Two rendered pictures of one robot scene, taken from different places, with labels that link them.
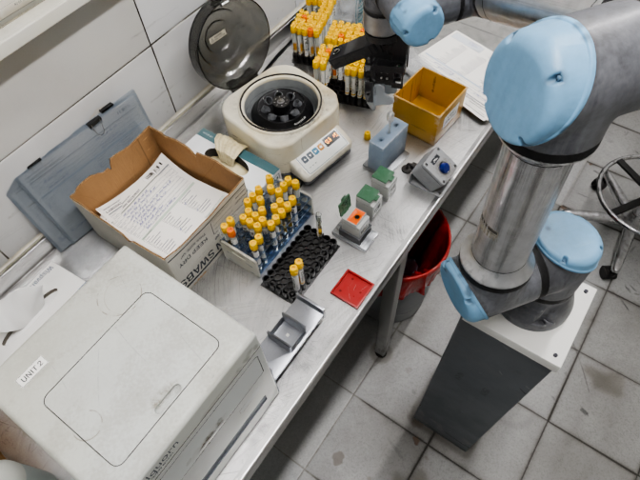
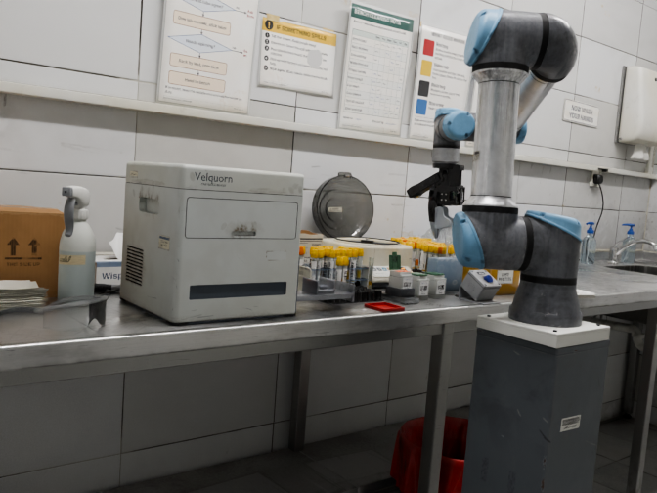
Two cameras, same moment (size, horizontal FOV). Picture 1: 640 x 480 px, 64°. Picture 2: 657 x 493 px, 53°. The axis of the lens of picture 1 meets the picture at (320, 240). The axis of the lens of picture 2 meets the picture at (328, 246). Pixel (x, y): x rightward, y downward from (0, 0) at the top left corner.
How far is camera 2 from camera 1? 1.28 m
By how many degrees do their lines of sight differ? 53
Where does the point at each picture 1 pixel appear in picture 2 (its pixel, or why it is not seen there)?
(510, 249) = (489, 162)
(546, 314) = (547, 304)
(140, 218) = not seen: hidden behind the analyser
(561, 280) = (544, 235)
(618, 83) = (515, 21)
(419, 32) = (458, 125)
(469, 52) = not seen: hidden behind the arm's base
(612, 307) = not seen: outside the picture
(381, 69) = (441, 188)
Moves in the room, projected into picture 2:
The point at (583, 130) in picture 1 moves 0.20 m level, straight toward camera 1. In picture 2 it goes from (503, 43) to (437, 22)
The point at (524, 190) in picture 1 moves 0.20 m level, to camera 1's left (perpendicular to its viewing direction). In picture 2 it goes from (487, 102) to (390, 98)
